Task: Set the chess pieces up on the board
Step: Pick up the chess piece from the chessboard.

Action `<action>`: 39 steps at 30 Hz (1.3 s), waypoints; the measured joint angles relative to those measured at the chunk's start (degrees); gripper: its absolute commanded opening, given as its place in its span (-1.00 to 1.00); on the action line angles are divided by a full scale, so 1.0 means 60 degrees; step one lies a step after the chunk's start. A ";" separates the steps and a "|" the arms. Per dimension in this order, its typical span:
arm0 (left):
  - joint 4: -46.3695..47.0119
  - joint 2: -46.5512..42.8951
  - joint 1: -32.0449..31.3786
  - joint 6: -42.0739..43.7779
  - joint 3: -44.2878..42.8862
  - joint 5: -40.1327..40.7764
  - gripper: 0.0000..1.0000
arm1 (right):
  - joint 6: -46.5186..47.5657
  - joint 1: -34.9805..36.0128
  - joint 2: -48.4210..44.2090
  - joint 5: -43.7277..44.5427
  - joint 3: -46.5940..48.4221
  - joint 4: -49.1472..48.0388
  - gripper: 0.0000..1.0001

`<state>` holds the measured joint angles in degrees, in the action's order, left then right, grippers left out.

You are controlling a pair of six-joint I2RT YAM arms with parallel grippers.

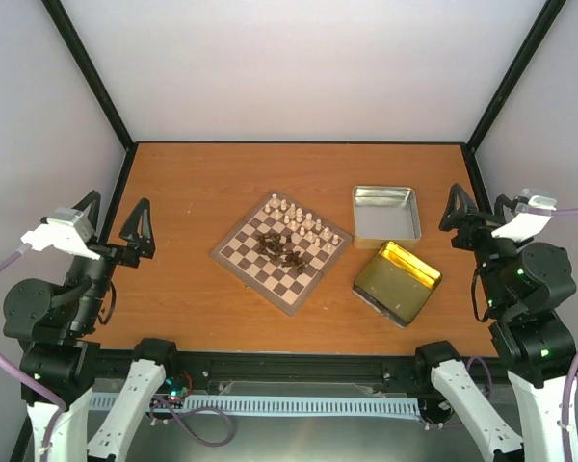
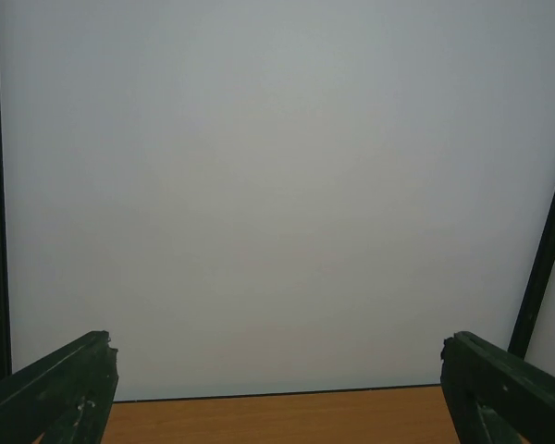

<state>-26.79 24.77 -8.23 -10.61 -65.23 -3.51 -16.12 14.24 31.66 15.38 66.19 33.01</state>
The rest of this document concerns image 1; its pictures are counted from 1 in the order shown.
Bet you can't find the wooden chessboard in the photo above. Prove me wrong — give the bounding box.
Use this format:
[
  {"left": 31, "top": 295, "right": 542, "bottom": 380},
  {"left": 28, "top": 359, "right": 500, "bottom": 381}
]
[{"left": 210, "top": 191, "right": 353, "bottom": 316}]

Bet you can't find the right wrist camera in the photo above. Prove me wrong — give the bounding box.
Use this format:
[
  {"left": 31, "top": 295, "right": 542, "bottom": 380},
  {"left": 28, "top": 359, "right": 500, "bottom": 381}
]
[{"left": 492, "top": 188, "right": 557, "bottom": 243}]

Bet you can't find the black enclosure frame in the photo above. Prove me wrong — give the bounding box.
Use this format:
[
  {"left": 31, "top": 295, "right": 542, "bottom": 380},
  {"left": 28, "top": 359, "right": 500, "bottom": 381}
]
[{"left": 9, "top": 0, "right": 578, "bottom": 462}]

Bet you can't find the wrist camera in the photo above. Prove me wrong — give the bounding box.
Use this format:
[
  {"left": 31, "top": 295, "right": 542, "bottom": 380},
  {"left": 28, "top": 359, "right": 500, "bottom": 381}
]
[
  {"left": 492, "top": 188, "right": 557, "bottom": 243},
  {"left": 20, "top": 208, "right": 100, "bottom": 260}
]

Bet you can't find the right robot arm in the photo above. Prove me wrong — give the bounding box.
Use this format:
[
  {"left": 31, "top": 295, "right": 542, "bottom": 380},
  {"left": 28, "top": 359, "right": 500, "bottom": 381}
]
[{"left": 415, "top": 184, "right": 578, "bottom": 461}]

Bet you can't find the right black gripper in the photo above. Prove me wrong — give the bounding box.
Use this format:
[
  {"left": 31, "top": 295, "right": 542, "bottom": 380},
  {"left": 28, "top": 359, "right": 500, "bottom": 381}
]
[{"left": 437, "top": 181, "right": 518, "bottom": 311}]

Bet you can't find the light blue cable duct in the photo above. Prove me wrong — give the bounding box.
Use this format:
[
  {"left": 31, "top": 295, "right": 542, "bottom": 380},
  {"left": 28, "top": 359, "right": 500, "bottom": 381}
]
[{"left": 90, "top": 394, "right": 423, "bottom": 415}]

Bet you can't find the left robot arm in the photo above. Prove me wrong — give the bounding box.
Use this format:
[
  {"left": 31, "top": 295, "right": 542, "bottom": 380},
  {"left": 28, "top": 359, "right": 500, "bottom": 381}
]
[{"left": 3, "top": 191, "right": 181, "bottom": 461}]

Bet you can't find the silver open tin box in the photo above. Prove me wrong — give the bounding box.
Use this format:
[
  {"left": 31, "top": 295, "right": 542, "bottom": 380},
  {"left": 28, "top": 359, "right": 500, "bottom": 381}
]
[{"left": 353, "top": 186, "right": 422, "bottom": 250}]

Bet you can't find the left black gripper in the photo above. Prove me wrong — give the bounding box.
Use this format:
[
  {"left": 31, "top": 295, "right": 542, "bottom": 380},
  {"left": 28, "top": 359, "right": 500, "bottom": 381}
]
[{"left": 68, "top": 194, "right": 158, "bottom": 328}]

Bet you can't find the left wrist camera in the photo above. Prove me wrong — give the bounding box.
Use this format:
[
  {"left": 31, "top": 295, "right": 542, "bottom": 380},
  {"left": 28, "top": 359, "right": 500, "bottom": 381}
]
[{"left": 20, "top": 208, "right": 100, "bottom": 260}]

